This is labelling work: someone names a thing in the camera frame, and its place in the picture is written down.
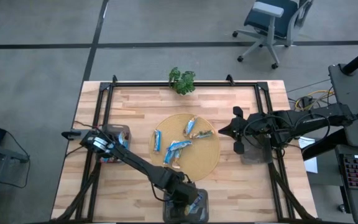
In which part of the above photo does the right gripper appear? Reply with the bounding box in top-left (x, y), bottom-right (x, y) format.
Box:
top-left (218, 106), bottom-right (245, 155)

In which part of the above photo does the blue-green granola bar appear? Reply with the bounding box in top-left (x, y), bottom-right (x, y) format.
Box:
top-left (190, 129), bottom-right (214, 140)

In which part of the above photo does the red and blue granola bar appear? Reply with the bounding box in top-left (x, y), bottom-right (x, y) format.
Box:
top-left (118, 130), bottom-right (131, 147)

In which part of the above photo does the orange-ended granola bar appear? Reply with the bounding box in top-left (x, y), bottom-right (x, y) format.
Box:
top-left (172, 149), bottom-right (183, 169)

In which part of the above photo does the round woven straw placemat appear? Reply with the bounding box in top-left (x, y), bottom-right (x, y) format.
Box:
top-left (149, 112), bottom-right (222, 182)

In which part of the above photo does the dark rectangular plastic container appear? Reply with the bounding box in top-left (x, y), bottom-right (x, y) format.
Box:
top-left (162, 189), bottom-right (209, 223)

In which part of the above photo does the clear grey plastic bin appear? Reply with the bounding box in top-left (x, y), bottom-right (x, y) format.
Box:
top-left (97, 123), bottom-right (132, 165)
top-left (240, 136), bottom-right (275, 165)

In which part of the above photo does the small potted green plant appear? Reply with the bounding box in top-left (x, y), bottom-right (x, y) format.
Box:
top-left (168, 67), bottom-right (196, 96)

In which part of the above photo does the black power adapter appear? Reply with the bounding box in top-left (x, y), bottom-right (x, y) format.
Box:
top-left (300, 96), bottom-right (314, 110)

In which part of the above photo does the white paper sheet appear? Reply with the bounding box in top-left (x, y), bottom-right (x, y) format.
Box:
top-left (298, 136), bottom-right (319, 174)

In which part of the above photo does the black flat support beam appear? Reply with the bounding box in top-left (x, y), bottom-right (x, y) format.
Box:
top-left (301, 129), bottom-right (349, 162)

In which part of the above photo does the blue and grey office chair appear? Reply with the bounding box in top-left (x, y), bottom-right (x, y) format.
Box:
top-left (232, 0), bottom-right (315, 70)

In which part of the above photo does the grey side desk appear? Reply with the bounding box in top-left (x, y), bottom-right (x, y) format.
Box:
top-left (328, 63), bottom-right (358, 224)

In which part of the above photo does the grey side cart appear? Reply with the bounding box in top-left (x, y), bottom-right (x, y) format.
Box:
top-left (0, 144), bottom-right (30, 224)

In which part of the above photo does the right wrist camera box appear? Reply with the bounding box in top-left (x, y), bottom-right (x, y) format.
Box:
top-left (243, 113), bottom-right (265, 139)

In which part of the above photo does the yellow cable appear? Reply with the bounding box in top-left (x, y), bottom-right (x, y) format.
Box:
top-left (294, 90), bottom-right (335, 110)

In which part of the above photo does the black aluminium table frame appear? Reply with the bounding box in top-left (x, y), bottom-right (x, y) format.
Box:
top-left (50, 74), bottom-right (318, 223)

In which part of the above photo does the small black bracket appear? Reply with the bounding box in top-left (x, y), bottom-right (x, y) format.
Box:
top-left (61, 129), bottom-right (83, 141)

